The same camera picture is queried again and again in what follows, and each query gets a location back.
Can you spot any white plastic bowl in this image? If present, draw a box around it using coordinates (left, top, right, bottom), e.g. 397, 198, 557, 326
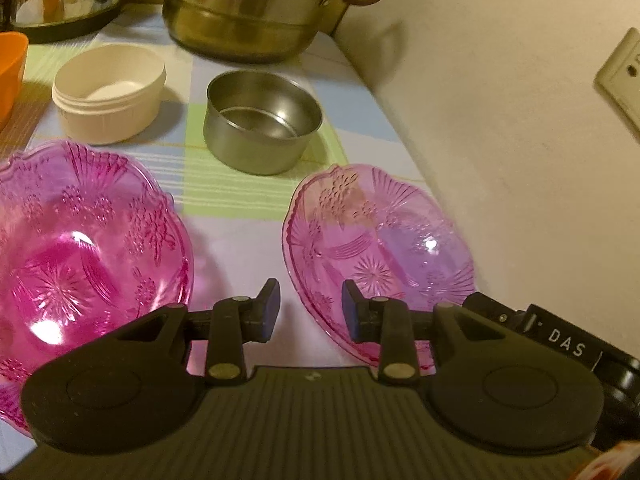
51, 43, 167, 146

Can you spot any shiny steel kettle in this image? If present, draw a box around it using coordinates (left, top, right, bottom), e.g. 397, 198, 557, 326
0, 0, 132, 45

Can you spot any stainless steel bowl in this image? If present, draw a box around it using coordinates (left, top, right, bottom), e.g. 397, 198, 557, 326
202, 70, 323, 177

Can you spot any checked pastel tablecloth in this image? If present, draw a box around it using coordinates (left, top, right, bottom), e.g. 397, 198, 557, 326
0, 2, 436, 441

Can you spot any large steel pot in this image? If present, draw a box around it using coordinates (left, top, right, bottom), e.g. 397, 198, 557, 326
162, 0, 403, 65

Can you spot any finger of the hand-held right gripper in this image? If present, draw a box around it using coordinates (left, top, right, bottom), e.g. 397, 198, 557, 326
462, 292, 531, 333

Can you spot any beige wall socket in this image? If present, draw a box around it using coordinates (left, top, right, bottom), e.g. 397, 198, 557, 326
594, 27, 640, 141

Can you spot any pink glass plate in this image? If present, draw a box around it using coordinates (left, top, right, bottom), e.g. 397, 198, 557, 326
281, 162, 476, 376

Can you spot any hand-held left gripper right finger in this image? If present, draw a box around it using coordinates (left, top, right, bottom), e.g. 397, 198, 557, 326
341, 279, 506, 383

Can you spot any large pink glass bowl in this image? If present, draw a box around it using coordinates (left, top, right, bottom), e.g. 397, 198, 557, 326
0, 140, 196, 431

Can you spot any orange plastic bowl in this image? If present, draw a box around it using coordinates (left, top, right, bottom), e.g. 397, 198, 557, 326
0, 31, 30, 131

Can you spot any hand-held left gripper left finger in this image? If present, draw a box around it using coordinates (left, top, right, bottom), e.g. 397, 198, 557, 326
107, 278, 282, 386

